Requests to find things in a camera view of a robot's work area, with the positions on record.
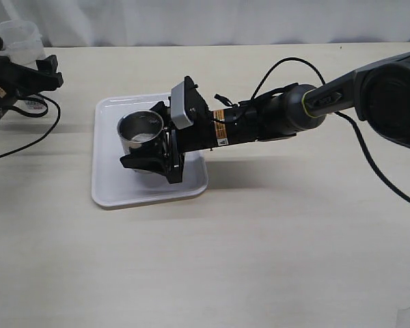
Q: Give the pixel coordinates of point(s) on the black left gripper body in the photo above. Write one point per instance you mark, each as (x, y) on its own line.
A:
(10, 93)

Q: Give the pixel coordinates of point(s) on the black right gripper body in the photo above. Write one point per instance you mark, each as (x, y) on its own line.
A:
(199, 136)

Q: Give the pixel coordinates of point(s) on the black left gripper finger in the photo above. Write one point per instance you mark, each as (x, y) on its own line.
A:
(44, 78)

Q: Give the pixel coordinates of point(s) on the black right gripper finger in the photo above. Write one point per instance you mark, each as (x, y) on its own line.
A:
(162, 109)
(147, 163)

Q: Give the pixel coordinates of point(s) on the stainless steel cup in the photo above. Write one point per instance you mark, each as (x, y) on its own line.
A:
(141, 132)

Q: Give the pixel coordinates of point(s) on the clear plastic water bottle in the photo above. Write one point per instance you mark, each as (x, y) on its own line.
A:
(23, 45)

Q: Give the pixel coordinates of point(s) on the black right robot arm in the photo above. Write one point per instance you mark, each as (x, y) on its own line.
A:
(379, 92)

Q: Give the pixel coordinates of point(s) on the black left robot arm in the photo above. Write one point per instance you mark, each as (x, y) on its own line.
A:
(31, 97)

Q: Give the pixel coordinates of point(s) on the white rectangular plastic tray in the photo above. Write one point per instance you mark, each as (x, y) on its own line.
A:
(114, 186)

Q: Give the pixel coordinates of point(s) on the white backdrop curtain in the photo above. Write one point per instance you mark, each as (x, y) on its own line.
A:
(200, 23)

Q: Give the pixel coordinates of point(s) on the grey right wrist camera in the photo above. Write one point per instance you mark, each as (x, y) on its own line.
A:
(178, 112)

